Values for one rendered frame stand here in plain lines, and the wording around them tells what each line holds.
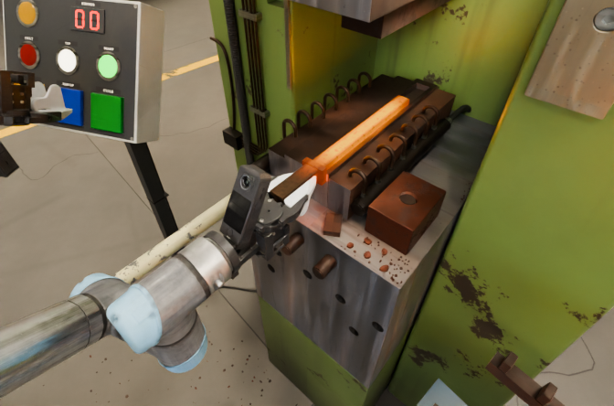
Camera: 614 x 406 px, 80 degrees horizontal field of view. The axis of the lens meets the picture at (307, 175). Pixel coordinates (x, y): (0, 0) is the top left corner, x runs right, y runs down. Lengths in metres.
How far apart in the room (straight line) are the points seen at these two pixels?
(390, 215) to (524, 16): 0.51
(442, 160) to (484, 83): 0.23
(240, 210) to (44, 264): 1.64
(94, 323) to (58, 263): 1.45
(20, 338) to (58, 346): 0.05
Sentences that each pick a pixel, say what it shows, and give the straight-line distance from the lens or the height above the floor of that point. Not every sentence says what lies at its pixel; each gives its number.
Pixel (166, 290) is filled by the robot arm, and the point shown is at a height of 1.01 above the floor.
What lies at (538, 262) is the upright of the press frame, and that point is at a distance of 0.74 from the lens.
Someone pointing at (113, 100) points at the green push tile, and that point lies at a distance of 0.87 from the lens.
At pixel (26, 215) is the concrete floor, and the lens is 2.40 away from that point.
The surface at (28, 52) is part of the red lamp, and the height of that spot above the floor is 1.10.
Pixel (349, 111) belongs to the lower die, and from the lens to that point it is 0.83.
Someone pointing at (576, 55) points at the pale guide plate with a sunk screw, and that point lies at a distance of 0.54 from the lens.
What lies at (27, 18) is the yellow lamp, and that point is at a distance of 1.02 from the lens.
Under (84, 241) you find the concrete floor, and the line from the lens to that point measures 2.10.
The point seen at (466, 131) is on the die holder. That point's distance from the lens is 0.97.
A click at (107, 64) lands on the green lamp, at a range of 0.88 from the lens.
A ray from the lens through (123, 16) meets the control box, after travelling 0.87.
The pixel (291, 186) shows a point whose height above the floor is 1.01.
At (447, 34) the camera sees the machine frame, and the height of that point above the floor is 1.10.
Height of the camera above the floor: 1.43
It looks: 42 degrees down
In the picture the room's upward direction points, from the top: straight up
